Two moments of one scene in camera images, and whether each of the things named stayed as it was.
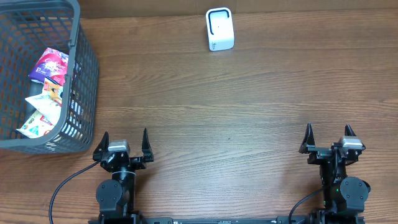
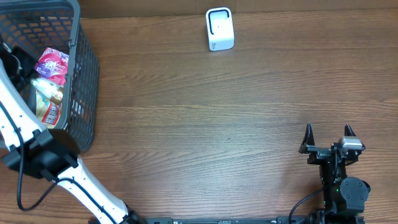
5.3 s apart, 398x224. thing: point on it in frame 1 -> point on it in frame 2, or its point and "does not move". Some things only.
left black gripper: [139, 163] -> [30, 63]
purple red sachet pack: [53, 66] does not move
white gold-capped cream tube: [44, 103] -> [53, 91]
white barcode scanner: [220, 28] does not move
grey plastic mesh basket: [25, 28] does not move
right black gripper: [318, 152] does not move
